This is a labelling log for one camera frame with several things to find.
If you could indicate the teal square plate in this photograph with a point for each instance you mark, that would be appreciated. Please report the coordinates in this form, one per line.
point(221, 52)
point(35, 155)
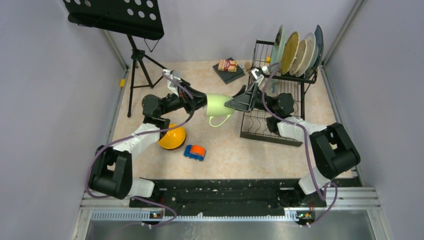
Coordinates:
point(318, 52)

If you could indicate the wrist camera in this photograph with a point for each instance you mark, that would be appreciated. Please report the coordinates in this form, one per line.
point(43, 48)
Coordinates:
point(173, 82)
point(257, 74)

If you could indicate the cream floral ceramic plate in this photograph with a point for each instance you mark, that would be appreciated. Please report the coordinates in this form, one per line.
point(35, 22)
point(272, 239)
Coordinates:
point(298, 57)

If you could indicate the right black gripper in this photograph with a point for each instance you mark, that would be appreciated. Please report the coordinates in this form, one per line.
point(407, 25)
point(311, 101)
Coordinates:
point(244, 101)

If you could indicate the black wire dish rack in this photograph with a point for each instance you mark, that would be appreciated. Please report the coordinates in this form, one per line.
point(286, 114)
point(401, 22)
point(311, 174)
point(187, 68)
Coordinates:
point(254, 123)

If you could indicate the light green round plate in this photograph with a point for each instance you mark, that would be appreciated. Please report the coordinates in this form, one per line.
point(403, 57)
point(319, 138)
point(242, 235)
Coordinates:
point(279, 45)

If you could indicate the yellow-rimmed patterned plate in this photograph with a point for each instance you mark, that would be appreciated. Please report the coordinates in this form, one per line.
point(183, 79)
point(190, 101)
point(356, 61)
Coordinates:
point(289, 52)

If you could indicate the blue orange toy car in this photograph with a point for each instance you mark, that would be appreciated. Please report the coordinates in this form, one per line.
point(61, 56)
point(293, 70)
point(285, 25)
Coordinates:
point(195, 152)

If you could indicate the beige mug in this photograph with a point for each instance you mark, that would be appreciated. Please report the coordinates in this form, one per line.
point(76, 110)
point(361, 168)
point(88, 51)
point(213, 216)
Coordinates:
point(272, 88)

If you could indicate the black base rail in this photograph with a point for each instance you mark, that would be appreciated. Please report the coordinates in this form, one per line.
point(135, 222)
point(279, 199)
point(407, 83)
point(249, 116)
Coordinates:
point(232, 201)

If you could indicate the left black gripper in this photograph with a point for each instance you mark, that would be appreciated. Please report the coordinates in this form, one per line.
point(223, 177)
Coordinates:
point(191, 98)

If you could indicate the wooden blocks stack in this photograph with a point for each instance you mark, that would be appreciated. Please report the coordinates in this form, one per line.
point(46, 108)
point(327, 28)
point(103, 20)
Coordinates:
point(227, 65)

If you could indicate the black music stand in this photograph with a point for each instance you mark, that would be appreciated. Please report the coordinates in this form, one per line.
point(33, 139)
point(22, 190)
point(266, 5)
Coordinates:
point(133, 18)

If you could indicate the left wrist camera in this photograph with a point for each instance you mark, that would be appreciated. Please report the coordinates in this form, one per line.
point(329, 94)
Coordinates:
point(173, 82)

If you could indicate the small wooden block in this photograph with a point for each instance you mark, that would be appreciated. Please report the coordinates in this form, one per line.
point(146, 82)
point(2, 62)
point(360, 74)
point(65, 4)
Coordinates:
point(248, 66)

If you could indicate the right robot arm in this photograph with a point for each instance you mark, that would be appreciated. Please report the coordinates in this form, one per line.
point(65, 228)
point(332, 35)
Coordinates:
point(329, 149)

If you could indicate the yellow bowl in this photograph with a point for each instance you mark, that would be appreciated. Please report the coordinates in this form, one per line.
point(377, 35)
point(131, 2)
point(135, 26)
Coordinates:
point(173, 139)

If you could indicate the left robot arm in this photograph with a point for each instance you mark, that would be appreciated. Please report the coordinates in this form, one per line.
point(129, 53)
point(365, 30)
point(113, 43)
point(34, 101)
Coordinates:
point(111, 170)

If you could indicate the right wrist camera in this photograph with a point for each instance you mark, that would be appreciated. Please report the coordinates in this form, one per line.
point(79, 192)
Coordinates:
point(257, 74)

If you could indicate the light green mug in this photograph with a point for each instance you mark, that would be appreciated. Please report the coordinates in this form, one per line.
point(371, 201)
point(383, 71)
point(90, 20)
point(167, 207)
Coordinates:
point(215, 107)

